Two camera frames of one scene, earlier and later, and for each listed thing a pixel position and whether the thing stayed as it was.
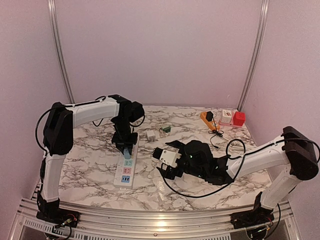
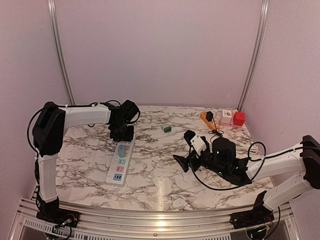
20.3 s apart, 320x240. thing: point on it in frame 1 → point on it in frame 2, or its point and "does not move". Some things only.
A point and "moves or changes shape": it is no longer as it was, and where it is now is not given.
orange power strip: (211, 124) does not move
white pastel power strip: (125, 169) moves or changes shape
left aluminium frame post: (51, 9) does not move
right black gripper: (169, 173) → (183, 162)
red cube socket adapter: (239, 118) does not move
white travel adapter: (226, 117) does not move
